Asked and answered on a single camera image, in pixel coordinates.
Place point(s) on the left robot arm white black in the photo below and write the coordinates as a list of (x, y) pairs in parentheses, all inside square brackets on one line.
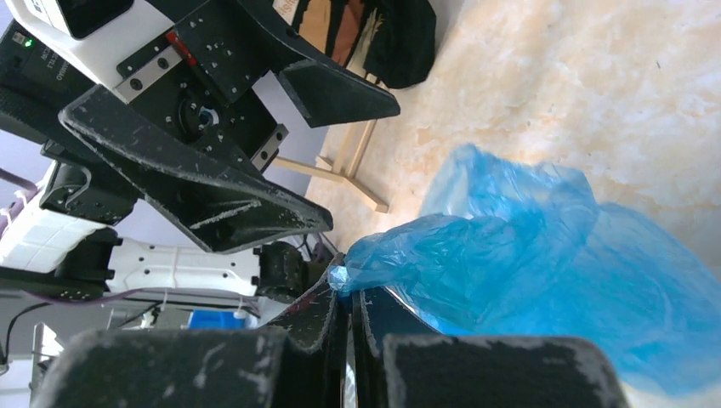
[(84, 232)]

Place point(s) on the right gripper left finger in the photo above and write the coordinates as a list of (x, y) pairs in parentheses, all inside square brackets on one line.
[(294, 360)]

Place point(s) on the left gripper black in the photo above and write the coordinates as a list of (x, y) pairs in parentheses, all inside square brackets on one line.
[(196, 82)]

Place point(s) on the wooden clothes rack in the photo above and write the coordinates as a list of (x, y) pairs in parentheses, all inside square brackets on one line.
[(349, 163)]

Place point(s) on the black printed t-shirt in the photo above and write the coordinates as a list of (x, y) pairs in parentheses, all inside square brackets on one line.
[(391, 42)]

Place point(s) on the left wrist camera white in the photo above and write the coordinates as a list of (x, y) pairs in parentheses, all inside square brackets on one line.
[(94, 36)]

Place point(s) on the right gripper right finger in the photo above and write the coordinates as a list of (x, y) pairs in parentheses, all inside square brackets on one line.
[(402, 362)]

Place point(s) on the blue plastic trash bag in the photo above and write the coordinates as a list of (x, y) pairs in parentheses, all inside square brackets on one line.
[(506, 248)]

